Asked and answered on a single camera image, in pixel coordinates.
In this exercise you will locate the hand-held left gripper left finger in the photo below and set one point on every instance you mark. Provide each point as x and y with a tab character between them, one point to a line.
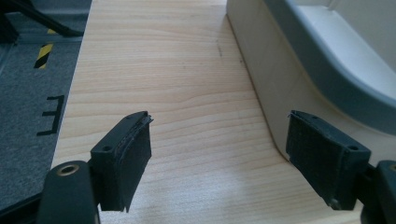
124	161

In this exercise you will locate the black tape floor mark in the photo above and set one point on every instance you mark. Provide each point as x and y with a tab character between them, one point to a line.
54	113

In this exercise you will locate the white and grey plastic tub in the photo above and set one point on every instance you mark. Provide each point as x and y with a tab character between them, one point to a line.
311	62

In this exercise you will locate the black metal stand leg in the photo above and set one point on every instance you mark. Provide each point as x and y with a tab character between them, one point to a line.
43	19

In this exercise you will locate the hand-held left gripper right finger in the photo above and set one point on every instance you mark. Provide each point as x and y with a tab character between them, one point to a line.
323	161

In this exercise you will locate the yellow black striped floor tape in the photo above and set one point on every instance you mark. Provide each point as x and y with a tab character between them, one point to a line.
43	55

